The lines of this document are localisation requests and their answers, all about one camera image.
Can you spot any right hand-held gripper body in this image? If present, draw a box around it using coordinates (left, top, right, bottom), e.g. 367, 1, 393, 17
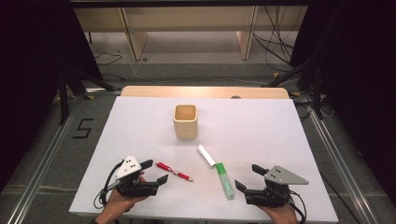
243, 164, 309, 209

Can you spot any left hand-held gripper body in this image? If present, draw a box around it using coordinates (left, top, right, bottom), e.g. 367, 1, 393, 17
112, 155, 161, 199

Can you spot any red pen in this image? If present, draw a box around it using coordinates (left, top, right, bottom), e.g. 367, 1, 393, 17
155, 161, 194, 183

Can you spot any green marker with white cap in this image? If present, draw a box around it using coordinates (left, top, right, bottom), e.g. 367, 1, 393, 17
196, 144, 235, 201

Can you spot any beige wooden pen holder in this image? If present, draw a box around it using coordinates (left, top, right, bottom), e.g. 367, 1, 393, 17
173, 104, 199, 140

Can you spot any person's right hand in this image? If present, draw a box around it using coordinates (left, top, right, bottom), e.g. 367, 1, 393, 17
257, 203, 300, 224

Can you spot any person's left hand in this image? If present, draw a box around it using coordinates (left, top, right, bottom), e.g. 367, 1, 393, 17
95, 169, 148, 222

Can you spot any white board sheet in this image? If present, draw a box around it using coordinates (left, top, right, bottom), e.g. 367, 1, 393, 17
68, 95, 339, 224

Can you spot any black stand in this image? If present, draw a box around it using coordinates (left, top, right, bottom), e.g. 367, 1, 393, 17
261, 55, 325, 121
57, 62, 121, 126

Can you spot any dark curtain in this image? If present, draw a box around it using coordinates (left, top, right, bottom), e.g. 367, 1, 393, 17
290, 0, 396, 207
0, 0, 105, 194

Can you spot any light wooden bench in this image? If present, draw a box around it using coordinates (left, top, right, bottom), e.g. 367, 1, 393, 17
74, 5, 309, 62

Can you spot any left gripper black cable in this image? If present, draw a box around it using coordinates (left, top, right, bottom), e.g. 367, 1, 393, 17
92, 160, 125, 210

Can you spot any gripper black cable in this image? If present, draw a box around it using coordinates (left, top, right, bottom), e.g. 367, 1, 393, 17
288, 189, 308, 224
92, 160, 125, 210

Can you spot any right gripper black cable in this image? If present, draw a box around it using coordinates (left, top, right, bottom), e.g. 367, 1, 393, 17
288, 189, 308, 224

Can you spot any aluminium floor rail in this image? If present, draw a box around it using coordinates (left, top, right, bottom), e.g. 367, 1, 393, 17
5, 92, 89, 224
302, 92, 380, 224

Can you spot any thin black floor cable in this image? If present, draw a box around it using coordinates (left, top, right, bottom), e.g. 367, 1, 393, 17
92, 51, 124, 66

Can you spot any bundle of black cables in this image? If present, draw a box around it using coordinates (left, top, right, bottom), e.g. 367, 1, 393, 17
251, 5, 301, 75

